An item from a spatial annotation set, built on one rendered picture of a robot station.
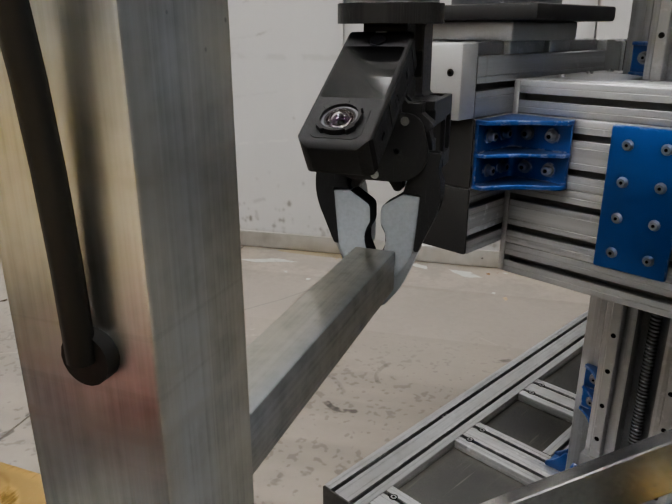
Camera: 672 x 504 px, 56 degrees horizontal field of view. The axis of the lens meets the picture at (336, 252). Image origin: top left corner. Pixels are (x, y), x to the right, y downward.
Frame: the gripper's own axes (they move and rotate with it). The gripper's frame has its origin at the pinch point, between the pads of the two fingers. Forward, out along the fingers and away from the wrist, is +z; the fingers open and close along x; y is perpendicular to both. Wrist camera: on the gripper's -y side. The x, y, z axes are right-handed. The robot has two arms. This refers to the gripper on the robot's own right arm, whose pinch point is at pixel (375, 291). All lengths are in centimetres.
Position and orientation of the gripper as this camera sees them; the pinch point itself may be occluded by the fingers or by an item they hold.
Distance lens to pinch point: 47.4
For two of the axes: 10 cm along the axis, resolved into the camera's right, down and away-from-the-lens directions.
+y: 3.5, -3.2, 8.8
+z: 0.0, 9.4, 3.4
